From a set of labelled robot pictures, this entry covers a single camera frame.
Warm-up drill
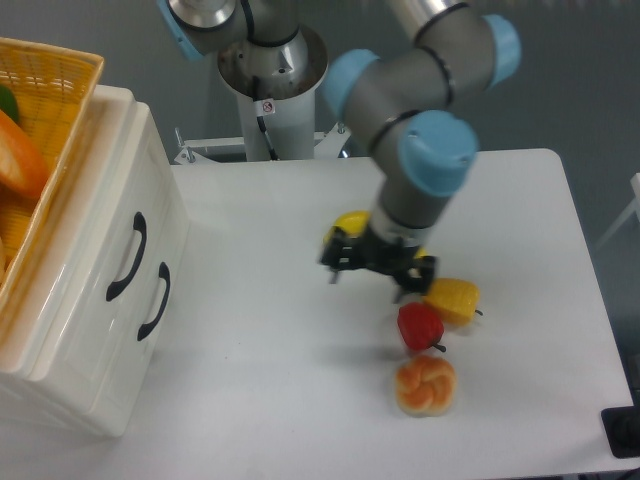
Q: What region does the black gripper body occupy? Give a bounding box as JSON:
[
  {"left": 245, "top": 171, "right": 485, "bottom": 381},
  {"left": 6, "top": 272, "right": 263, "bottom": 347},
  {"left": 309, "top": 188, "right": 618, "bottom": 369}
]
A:
[{"left": 346, "top": 223, "right": 424, "bottom": 277}]

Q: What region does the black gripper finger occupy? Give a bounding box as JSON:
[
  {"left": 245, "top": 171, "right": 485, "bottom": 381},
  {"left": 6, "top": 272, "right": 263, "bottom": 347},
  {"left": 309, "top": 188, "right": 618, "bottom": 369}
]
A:
[
  {"left": 392, "top": 255, "right": 437, "bottom": 303},
  {"left": 320, "top": 227, "right": 360, "bottom": 284}
]

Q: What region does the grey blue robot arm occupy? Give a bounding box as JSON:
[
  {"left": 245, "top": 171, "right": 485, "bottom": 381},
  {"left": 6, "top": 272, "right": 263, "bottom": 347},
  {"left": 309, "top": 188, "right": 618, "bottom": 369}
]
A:
[{"left": 158, "top": 1, "right": 521, "bottom": 295}]

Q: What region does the white drawer cabinet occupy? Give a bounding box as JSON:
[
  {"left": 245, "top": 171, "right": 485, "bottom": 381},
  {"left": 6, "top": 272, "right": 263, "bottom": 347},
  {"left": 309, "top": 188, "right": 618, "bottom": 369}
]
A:
[{"left": 1, "top": 86, "right": 189, "bottom": 437}]

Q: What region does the yellow banana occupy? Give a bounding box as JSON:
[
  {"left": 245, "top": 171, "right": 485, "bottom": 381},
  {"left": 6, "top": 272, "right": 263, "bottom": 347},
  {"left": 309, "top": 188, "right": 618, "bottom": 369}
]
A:
[{"left": 322, "top": 210, "right": 428, "bottom": 256}]

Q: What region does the yellow bell pepper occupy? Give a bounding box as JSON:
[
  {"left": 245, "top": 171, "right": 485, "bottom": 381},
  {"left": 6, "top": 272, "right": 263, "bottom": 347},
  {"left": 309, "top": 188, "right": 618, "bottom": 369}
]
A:
[{"left": 422, "top": 278, "right": 480, "bottom": 327}]

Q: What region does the red bell pepper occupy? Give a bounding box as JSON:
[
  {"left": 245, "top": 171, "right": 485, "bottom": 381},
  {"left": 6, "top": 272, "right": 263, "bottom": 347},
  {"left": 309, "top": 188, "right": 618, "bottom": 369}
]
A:
[{"left": 397, "top": 302, "right": 446, "bottom": 352}]

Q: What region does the knotted bread roll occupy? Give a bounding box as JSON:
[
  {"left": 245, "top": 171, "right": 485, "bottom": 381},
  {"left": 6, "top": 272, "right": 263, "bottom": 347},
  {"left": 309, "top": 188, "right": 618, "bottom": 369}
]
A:
[{"left": 394, "top": 355, "right": 458, "bottom": 417}]

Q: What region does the black device at edge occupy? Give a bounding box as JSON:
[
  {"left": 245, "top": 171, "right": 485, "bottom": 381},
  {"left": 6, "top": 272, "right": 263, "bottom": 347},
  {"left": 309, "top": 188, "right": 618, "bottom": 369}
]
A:
[{"left": 601, "top": 406, "right": 639, "bottom": 459}]

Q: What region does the orange baguette bread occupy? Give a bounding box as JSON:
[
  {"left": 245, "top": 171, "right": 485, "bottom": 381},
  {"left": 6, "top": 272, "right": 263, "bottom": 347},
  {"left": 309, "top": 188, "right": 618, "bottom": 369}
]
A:
[{"left": 1, "top": 111, "right": 49, "bottom": 198}]

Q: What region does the yellow wicker basket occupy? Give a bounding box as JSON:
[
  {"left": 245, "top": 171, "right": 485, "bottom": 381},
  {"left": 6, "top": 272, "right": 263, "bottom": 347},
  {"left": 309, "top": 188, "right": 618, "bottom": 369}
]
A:
[{"left": 1, "top": 37, "right": 104, "bottom": 306}]

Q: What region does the green pepper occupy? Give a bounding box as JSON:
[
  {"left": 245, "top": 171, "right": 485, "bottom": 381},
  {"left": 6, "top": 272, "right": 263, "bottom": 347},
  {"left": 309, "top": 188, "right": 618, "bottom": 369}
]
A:
[{"left": 0, "top": 84, "right": 20, "bottom": 124}]

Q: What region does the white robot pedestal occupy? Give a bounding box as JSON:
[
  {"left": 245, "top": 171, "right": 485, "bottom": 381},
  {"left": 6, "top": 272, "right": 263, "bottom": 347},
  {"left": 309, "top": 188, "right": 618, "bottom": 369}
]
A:
[{"left": 177, "top": 25, "right": 351, "bottom": 163}]

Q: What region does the black lower drawer handle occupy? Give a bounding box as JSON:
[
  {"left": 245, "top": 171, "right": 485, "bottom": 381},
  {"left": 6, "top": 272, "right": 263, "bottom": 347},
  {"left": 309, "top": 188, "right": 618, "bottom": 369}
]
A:
[{"left": 137, "top": 262, "right": 172, "bottom": 342}]

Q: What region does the black drawer handle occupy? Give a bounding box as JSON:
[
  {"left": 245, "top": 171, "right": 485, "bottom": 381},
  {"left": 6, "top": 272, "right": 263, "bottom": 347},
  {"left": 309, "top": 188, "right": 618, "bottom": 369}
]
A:
[
  {"left": 137, "top": 262, "right": 172, "bottom": 342},
  {"left": 105, "top": 211, "right": 148, "bottom": 302}
]

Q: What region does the black top drawer handle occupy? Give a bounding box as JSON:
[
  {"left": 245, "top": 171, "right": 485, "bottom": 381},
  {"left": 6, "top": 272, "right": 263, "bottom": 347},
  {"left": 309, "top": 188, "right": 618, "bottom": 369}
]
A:
[{"left": 105, "top": 211, "right": 148, "bottom": 302}]

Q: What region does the white frame at right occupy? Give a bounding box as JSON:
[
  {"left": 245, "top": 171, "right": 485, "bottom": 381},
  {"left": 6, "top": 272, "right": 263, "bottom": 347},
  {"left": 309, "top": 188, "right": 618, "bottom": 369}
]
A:
[{"left": 595, "top": 173, "right": 640, "bottom": 250}]

